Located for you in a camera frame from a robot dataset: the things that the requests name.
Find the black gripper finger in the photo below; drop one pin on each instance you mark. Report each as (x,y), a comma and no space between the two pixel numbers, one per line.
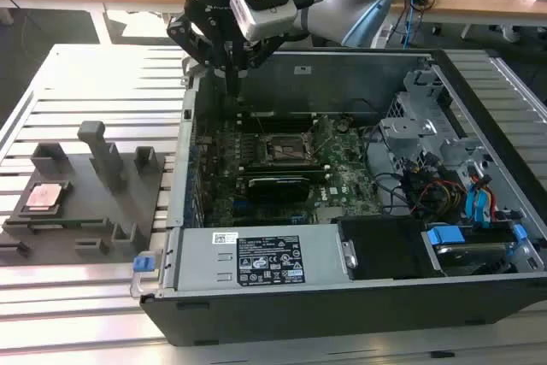
(262,51)
(188,36)

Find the silver CPU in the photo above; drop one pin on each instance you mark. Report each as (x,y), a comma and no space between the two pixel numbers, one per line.
(42,196)

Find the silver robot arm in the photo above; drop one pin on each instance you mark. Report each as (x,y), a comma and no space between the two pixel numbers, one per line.
(333,14)

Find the CPU socket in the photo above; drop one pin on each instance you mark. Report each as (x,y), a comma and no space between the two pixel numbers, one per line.
(284,149)

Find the black RAM stick white label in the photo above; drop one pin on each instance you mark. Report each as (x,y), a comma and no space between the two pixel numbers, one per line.
(261,114)

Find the round coin cell battery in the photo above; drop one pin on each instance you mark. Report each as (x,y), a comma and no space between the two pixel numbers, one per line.
(342,126)

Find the black graphics card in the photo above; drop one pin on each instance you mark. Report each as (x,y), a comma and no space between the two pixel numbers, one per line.
(278,189)

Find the green motherboard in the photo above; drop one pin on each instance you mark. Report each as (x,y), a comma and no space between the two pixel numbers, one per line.
(350,168)

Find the metal drive cage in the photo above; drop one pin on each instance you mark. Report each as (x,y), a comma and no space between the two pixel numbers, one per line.
(406,130)

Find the silver chipset heatsink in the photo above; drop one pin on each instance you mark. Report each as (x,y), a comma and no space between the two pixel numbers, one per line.
(329,215)

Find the dark grey parts rack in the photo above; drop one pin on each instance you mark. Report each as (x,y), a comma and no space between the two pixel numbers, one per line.
(85,211)

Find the grey power supply unit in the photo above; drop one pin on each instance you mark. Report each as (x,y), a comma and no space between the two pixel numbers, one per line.
(205,254)

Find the green RAM stick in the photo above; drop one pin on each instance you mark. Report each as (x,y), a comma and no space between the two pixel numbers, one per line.
(72,224)

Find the black plastic shroud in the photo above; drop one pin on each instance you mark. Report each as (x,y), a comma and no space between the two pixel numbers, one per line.
(380,249)

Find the blue case latch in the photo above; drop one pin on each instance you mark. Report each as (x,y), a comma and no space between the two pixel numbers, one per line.
(143,264)

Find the blue disk carrier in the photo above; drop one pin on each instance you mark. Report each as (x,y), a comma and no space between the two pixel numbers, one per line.
(445,237)

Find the black open PC case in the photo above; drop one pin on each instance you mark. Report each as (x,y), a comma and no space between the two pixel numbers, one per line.
(342,313)

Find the hard disk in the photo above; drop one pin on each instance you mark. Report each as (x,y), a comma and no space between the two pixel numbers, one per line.
(466,256)

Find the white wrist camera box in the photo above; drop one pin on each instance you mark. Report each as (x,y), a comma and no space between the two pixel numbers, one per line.
(265,23)

